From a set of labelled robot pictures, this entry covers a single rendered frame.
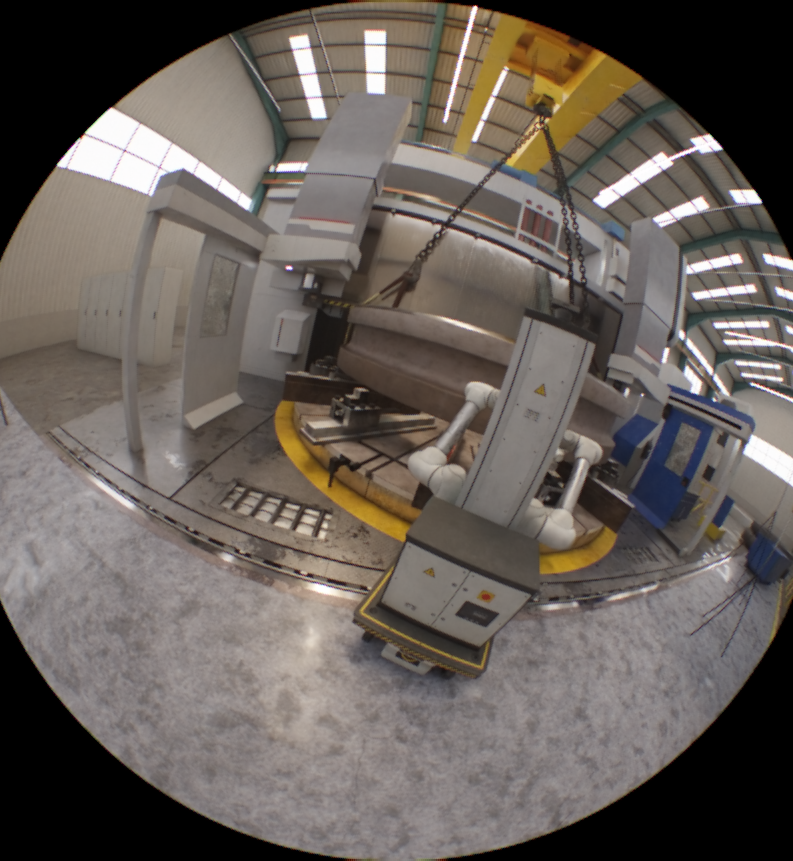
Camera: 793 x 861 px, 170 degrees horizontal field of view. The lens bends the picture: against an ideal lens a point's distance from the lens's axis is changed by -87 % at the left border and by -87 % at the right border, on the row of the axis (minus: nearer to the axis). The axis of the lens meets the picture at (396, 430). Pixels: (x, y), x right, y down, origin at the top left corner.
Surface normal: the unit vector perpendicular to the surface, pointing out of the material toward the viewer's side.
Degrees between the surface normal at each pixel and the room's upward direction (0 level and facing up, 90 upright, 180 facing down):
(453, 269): 90
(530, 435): 90
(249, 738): 0
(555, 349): 90
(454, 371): 90
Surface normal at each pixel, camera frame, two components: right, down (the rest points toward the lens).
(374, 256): 0.02, 0.35
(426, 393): -0.50, 0.18
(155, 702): 0.26, -0.91
